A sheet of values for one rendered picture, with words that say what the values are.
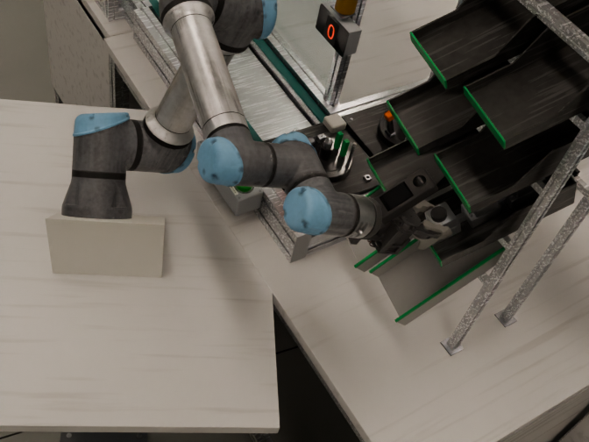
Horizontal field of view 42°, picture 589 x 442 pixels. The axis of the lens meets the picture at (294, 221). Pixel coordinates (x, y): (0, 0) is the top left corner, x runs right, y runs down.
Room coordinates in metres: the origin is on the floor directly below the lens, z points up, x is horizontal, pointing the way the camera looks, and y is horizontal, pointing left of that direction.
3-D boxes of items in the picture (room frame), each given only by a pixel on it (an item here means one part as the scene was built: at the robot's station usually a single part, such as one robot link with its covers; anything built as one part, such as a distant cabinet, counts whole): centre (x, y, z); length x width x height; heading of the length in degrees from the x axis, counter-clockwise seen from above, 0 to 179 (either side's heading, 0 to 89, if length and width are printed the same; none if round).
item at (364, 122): (1.51, -0.22, 1.01); 0.24 x 0.24 x 0.13; 43
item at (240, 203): (1.25, 0.18, 0.93); 0.21 x 0.07 x 0.06; 43
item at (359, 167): (1.33, -0.03, 0.96); 0.24 x 0.24 x 0.02; 43
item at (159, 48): (1.43, 0.27, 0.91); 0.89 x 0.06 x 0.11; 43
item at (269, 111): (1.57, 0.15, 0.91); 0.84 x 0.28 x 0.10; 43
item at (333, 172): (1.33, -0.03, 0.98); 0.14 x 0.14 x 0.02
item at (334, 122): (1.47, -0.04, 0.97); 0.05 x 0.05 x 0.04; 43
